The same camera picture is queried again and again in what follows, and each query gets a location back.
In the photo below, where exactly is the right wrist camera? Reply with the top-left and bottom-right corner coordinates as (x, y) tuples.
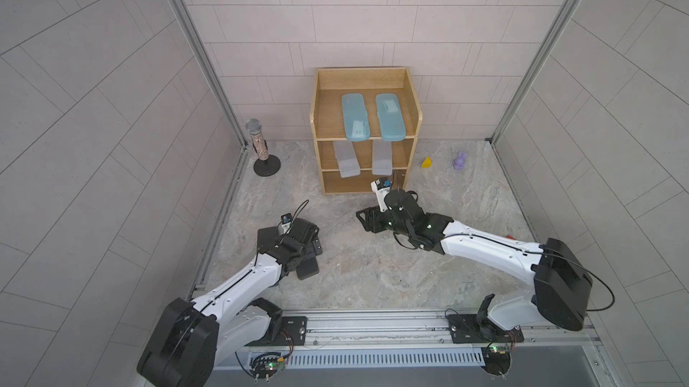
(371, 177), (392, 212)

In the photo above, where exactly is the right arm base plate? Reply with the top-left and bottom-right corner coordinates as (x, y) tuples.
(445, 312), (524, 346)

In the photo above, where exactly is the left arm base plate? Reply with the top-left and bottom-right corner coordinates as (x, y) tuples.
(246, 316), (308, 348)

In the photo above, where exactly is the right black pencil case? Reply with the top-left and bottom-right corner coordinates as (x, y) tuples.
(296, 256), (319, 280)

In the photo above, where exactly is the glass grinder on black base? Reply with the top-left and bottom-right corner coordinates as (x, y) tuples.
(245, 118), (281, 177)

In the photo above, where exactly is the teal pencil case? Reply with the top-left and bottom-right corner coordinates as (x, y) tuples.
(376, 93), (407, 142)
(341, 93), (371, 142)

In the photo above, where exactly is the aluminium mounting rail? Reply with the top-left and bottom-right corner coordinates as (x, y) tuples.
(153, 308), (601, 354)

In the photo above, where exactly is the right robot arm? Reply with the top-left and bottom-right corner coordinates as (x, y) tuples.
(356, 190), (597, 336)

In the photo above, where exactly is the wooden three-tier shelf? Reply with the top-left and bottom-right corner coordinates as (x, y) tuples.
(310, 67), (423, 194)

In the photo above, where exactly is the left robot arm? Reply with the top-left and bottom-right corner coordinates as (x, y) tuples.
(136, 214), (322, 386)

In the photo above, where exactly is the left black pencil case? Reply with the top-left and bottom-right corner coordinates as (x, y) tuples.
(257, 227), (281, 258)

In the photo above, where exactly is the small purple toy figure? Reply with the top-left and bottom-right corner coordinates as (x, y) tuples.
(452, 151), (468, 170)

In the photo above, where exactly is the frosted white pencil case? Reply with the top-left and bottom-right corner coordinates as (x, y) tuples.
(371, 140), (393, 176)
(333, 141), (361, 178)

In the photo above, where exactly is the left circuit board connector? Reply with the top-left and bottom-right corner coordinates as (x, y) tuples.
(249, 352), (286, 383)

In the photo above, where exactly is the black pencil case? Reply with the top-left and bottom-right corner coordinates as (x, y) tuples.
(296, 256), (319, 280)
(257, 227), (281, 258)

